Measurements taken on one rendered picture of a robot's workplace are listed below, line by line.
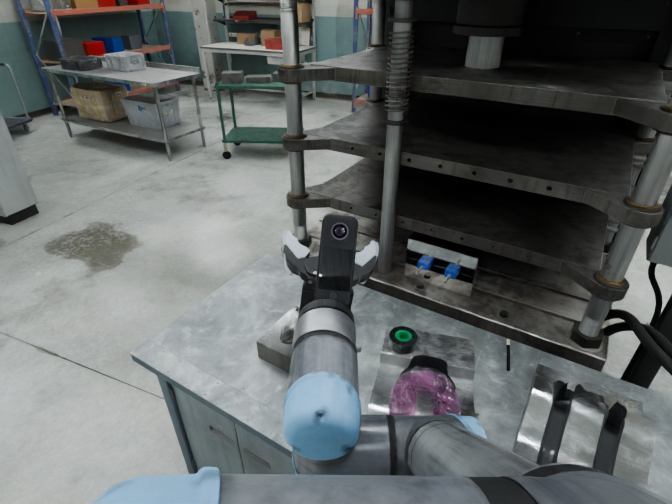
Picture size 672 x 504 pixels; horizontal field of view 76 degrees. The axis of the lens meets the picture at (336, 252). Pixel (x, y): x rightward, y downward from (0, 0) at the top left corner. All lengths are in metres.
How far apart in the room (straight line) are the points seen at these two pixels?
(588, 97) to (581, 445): 0.89
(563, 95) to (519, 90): 0.12
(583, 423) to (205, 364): 1.03
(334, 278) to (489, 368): 0.96
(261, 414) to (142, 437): 1.16
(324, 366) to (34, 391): 2.44
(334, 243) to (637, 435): 0.92
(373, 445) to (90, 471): 1.92
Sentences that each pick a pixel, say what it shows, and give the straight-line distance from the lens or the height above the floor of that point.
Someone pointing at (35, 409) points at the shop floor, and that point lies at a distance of 2.71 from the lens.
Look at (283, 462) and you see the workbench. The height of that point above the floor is 0.59.
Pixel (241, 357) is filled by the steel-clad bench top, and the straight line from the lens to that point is 1.41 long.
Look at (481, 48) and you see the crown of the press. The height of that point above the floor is 1.60.
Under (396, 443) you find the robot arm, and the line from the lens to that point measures 0.52.
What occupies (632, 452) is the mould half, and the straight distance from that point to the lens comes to 1.24.
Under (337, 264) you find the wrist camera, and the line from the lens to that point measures 0.53.
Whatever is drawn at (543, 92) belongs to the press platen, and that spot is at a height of 1.53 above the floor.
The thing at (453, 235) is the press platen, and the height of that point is 1.02.
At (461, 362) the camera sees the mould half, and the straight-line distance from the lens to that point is 1.26.
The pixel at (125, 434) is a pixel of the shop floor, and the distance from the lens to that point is 2.39.
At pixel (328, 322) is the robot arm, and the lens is 0.49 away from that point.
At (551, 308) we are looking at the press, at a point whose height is 0.78.
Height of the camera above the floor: 1.80
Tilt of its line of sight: 33 degrees down
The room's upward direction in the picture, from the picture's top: straight up
